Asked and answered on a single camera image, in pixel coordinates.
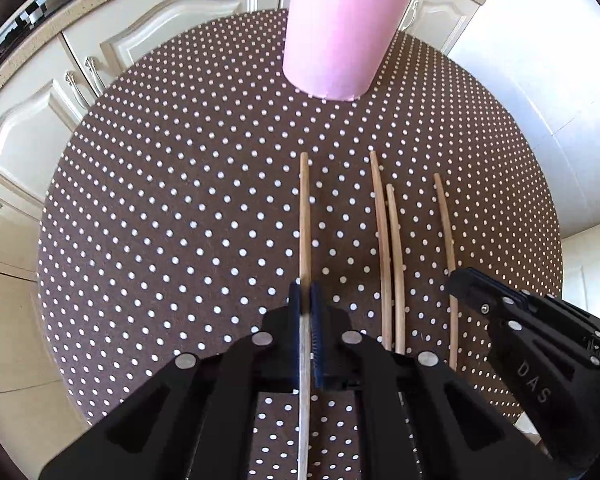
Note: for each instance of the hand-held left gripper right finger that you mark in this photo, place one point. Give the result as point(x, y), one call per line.
point(317, 340)

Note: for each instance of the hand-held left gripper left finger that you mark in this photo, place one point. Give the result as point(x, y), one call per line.
point(293, 340)

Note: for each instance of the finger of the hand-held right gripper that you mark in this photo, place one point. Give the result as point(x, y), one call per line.
point(472, 287)

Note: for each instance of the slim bamboo chopstick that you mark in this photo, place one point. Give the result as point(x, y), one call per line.
point(381, 220)
point(447, 230)
point(396, 260)
point(305, 210)

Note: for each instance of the pink cup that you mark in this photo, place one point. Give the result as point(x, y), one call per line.
point(335, 35)

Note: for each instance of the round polka-dot table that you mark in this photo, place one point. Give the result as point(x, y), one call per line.
point(180, 210)

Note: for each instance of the black glass gas hob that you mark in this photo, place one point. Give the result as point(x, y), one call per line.
point(30, 10)

